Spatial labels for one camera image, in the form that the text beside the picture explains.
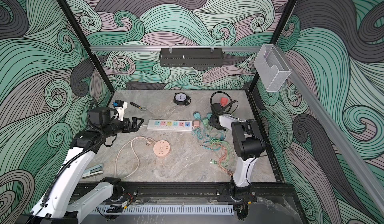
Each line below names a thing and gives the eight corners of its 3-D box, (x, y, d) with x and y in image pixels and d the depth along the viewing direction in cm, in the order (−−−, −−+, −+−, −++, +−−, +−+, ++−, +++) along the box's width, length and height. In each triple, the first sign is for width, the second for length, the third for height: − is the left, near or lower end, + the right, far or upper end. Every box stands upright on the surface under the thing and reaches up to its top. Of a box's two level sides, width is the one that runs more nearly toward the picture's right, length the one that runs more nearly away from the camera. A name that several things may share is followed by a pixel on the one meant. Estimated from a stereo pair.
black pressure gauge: (173, 105, 114) (173, 102, 111) (174, 95, 121) (174, 92, 118) (190, 105, 114) (190, 102, 111) (190, 95, 121) (190, 92, 118)
